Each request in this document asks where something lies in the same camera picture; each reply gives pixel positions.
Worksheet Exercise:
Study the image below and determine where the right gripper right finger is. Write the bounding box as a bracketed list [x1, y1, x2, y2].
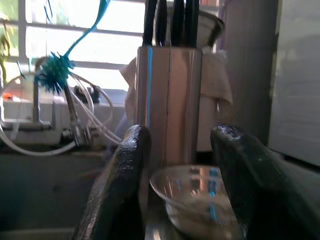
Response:
[209, 123, 320, 240]

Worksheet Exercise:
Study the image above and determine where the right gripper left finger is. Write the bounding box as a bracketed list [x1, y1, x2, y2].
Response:
[72, 124, 153, 240]

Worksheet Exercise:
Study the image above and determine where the large steel bowl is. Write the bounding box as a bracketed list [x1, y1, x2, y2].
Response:
[149, 164, 245, 240]

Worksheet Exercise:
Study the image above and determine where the stainless steel sink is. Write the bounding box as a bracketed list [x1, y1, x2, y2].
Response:
[0, 146, 126, 240]

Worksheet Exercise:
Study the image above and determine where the thin white tube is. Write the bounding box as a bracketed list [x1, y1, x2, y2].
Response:
[72, 74, 124, 146]

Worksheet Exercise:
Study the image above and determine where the stainless steel knife block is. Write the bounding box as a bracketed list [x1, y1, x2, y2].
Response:
[136, 45, 204, 169]

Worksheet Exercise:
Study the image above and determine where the white cloth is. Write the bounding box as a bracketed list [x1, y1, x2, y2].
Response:
[119, 48, 234, 119]

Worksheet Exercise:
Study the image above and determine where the blue bottle brush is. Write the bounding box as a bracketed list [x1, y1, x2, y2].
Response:
[33, 0, 112, 95]

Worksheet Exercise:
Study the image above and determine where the window with white bars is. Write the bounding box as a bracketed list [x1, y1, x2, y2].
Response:
[0, 0, 149, 91]

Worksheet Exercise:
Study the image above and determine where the round steel dish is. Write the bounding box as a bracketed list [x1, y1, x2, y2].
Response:
[198, 11, 226, 48]

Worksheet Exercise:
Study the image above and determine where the metal flex hose with diverter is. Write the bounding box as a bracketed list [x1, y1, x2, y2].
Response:
[61, 81, 101, 148]

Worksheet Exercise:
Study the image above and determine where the white plastic hose loop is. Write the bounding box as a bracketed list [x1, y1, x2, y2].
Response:
[0, 71, 124, 158]

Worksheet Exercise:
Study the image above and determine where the chrome wall tap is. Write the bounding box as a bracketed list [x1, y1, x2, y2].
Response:
[0, 57, 54, 132]

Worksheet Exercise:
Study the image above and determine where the green plastic loop handle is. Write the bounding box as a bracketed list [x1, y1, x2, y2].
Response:
[0, 31, 13, 74]

